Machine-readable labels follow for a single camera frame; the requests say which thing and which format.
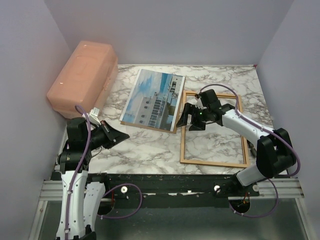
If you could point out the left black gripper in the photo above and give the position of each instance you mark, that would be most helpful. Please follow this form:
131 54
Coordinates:
115 135

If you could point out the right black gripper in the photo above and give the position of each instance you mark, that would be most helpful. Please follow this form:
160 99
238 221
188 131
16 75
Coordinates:
189 108

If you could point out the brown wooden picture frame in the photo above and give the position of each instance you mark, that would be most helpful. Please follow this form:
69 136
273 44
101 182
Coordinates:
244 144

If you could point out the photo of white building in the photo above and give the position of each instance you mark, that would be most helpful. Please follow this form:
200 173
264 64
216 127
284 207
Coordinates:
154 101

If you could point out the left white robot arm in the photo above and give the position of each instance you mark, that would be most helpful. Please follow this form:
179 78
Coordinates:
82 191

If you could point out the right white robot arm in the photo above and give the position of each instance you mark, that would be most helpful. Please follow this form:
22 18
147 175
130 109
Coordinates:
274 151

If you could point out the pink translucent plastic storage box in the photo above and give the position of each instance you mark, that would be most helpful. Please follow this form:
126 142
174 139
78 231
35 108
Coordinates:
86 79

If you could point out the small black tool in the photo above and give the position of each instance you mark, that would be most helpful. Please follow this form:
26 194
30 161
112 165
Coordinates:
252 149

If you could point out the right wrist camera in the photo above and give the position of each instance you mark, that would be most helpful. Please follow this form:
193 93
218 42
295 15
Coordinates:
199 104

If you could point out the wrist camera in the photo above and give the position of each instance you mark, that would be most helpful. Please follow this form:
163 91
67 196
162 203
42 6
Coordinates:
93 116
199 104

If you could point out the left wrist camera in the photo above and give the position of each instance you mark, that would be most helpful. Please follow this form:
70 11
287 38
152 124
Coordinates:
93 116

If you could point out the black mounting base rail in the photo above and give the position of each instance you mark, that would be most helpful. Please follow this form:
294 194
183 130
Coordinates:
128 191

